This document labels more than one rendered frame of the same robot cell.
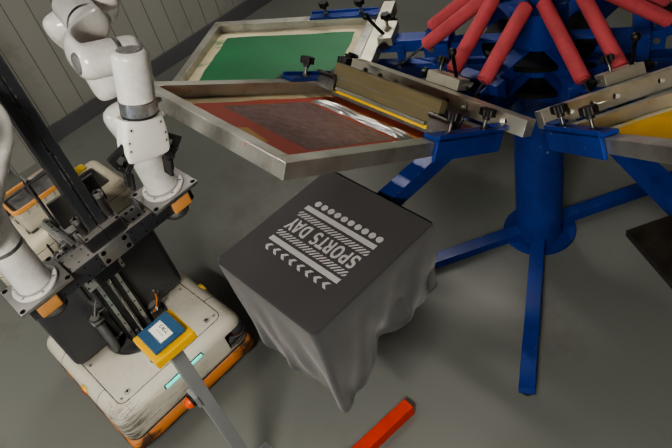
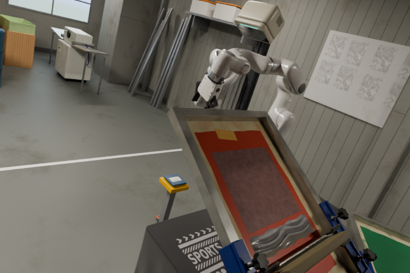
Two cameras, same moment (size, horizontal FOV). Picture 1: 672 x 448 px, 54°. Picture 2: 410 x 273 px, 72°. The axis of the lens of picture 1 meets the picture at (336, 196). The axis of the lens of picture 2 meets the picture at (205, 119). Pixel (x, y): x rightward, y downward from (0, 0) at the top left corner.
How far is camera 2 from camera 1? 137 cm
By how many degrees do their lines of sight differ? 70
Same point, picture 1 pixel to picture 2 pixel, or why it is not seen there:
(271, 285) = (188, 219)
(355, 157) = (191, 157)
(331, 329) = (149, 239)
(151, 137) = (206, 88)
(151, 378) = not seen: hidden behind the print
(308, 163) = (176, 122)
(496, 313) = not seen: outside the picture
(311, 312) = (161, 229)
